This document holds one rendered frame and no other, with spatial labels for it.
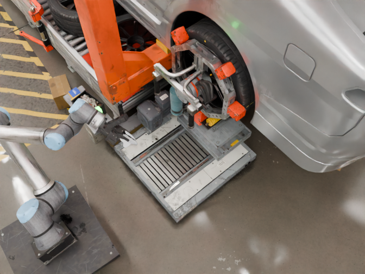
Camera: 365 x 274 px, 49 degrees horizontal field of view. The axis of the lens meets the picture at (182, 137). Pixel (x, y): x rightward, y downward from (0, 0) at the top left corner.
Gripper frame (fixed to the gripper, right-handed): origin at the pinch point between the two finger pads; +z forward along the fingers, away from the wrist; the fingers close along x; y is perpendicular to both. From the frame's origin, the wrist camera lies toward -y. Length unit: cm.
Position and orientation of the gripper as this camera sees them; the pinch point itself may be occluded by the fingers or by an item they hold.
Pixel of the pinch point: (136, 142)
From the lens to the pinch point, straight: 206.9
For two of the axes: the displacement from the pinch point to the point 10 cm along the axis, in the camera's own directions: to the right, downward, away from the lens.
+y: -5.9, 7.1, 3.8
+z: 8.0, 5.6, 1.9
